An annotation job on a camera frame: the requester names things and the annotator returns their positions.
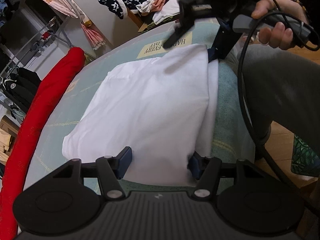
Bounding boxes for black hanging jackets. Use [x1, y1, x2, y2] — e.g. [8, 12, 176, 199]
[0, 67, 42, 113]

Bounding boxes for pile of light clothes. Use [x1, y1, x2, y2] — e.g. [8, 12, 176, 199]
[137, 0, 183, 24]

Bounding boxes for cardboard box with clothes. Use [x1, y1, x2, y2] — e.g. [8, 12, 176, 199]
[0, 130, 15, 165]

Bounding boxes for green checked bed sheet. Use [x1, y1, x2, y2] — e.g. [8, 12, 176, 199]
[24, 17, 255, 198]

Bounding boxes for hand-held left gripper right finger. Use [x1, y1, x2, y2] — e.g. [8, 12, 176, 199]
[187, 152, 263, 198]

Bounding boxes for pink striped curtain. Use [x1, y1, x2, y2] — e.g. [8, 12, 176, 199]
[19, 0, 107, 51]

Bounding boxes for person's right hand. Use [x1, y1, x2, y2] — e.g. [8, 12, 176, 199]
[251, 0, 300, 51]

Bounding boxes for green patterned object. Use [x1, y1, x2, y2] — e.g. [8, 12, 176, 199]
[291, 135, 318, 174]

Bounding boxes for person's grey trouser leg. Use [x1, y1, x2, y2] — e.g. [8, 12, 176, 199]
[225, 44, 320, 143]

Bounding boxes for metal drying rack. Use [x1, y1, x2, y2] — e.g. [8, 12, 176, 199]
[0, 16, 75, 80]

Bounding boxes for red quilt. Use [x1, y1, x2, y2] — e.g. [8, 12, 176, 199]
[0, 47, 87, 240]

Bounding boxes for wooden chair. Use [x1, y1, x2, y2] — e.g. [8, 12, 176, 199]
[126, 6, 150, 33]

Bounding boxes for white t-shirt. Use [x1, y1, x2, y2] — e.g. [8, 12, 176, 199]
[62, 44, 219, 188]

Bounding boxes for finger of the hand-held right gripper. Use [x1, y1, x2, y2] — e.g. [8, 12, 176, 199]
[206, 17, 242, 63]
[162, 17, 198, 50]

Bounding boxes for green patterned seat cushion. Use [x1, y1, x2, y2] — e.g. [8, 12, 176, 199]
[139, 15, 180, 33]

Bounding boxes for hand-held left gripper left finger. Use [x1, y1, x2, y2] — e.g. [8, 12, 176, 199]
[51, 146, 133, 200]

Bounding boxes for blue hanging clothes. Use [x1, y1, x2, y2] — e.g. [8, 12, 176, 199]
[0, 0, 8, 28]

